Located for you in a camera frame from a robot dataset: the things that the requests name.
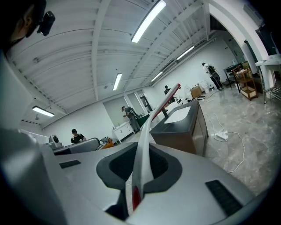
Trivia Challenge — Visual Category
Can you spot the black desk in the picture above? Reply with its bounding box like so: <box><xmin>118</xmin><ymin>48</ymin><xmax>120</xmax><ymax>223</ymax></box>
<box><xmin>223</xmin><ymin>62</ymin><xmax>243</xmax><ymax>89</ymax></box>

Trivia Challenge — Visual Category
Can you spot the ceiling tube light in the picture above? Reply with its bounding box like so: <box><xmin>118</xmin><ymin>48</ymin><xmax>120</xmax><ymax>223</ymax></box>
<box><xmin>32</xmin><ymin>105</ymin><xmax>55</xmax><ymax>117</ymax></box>
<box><xmin>131</xmin><ymin>0</ymin><xmax>167</xmax><ymax>44</ymax></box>
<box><xmin>112</xmin><ymin>73</ymin><xmax>122</xmax><ymax>91</ymax></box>
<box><xmin>150</xmin><ymin>71</ymin><xmax>164</xmax><ymax>83</ymax></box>
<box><xmin>177</xmin><ymin>45</ymin><xmax>195</xmax><ymax>60</ymax></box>

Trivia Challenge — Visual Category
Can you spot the white dome device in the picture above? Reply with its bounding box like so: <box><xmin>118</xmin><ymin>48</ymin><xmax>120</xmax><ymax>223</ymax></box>
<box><xmin>49</xmin><ymin>135</ymin><xmax>64</xmax><ymax>148</ymax></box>

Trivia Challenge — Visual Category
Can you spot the person's face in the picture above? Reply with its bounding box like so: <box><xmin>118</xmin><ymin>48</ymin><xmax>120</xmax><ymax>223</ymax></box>
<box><xmin>10</xmin><ymin>8</ymin><xmax>40</xmax><ymax>44</ymax></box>

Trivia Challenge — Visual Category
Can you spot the person's light blue shirt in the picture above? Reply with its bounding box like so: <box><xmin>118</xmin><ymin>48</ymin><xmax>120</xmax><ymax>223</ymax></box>
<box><xmin>0</xmin><ymin>51</ymin><xmax>33</xmax><ymax>132</ymax></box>

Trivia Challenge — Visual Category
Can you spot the white squeegee red trim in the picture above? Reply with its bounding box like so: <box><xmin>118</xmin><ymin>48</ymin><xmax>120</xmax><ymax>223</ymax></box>
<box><xmin>131</xmin><ymin>83</ymin><xmax>182</xmax><ymax>213</ymax></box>

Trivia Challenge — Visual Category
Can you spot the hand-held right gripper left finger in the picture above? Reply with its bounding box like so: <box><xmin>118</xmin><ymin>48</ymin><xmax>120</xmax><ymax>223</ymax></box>
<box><xmin>0</xmin><ymin>128</ymin><xmax>139</xmax><ymax>225</ymax></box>

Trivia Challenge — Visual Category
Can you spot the white power strip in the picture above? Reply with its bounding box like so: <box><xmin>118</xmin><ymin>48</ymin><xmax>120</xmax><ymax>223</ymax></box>
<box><xmin>216</xmin><ymin>131</ymin><xmax>229</xmax><ymax>142</ymax></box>

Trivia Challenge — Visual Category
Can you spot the white power cable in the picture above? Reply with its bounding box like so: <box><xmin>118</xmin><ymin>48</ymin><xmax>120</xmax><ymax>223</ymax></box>
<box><xmin>205</xmin><ymin>113</ymin><xmax>246</xmax><ymax>174</ymax></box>

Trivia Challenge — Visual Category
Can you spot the black stone table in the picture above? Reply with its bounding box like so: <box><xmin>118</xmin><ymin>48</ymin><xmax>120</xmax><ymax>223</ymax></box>
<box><xmin>150</xmin><ymin>100</ymin><xmax>209</xmax><ymax>157</ymax></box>

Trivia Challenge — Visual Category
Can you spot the black glass counter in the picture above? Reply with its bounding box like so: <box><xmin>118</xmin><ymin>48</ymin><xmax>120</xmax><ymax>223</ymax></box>
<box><xmin>135</xmin><ymin>113</ymin><xmax>152</xmax><ymax>127</ymax></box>

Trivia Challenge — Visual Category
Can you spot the wooden shelf cart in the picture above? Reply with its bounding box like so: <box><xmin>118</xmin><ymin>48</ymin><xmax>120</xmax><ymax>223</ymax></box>
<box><xmin>231</xmin><ymin>65</ymin><xmax>259</xmax><ymax>101</ymax></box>

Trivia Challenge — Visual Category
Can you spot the tall cardboard box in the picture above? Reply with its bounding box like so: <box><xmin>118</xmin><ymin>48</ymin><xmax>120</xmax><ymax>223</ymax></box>
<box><xmin>190</xmin><ymin>85</ymin><xmax>203</xmax><ymax>99</ymax></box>

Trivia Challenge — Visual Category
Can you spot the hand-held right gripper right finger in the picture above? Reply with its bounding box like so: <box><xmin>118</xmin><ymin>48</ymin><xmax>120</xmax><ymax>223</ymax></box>
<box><xmin>129</xmin><ymin>142</ymin><xmax>262</xmax><ymax>225</ymax></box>

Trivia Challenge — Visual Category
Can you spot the steel rack table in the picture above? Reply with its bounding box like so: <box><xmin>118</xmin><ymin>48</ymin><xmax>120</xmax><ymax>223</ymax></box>
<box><xmin>255</xmin><ymin>54</ymin><xmax>281</xmax><ymax>104</ymax></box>

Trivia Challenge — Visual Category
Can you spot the white sink basin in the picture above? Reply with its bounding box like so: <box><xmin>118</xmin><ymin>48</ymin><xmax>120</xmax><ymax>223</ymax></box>
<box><xmin>164</xmin><ymin>106</ymin><xmax>191</xmax><ymax>124</ymax></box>

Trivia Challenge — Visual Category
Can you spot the white vanity cabinet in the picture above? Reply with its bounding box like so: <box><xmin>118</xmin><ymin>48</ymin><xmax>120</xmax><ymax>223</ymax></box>
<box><xmin>112</xmin><ymin>121</ymin><xmax>136</xmax><ymax>144</ymax></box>

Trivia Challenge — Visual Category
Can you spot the orange sofa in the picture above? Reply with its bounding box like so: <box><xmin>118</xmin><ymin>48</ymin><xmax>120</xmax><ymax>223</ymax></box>
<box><xmin>100</xmin><ymin>138</ymin><xmax>115</xmax><ymax>150</ymax></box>

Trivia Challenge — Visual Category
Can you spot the black wall panel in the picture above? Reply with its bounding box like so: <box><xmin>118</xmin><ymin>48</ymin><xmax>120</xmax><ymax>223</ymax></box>
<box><xmin>256</xmin><ymin>21</ymin><xmax>281</xmax><ymax>55</ymax></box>

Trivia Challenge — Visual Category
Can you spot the black head camera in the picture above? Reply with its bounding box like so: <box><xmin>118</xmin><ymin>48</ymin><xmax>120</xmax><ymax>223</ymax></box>
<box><xmin>36</xmin><ymin>11</ymin><xmax>56</xmax><ymax>37</ymax></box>

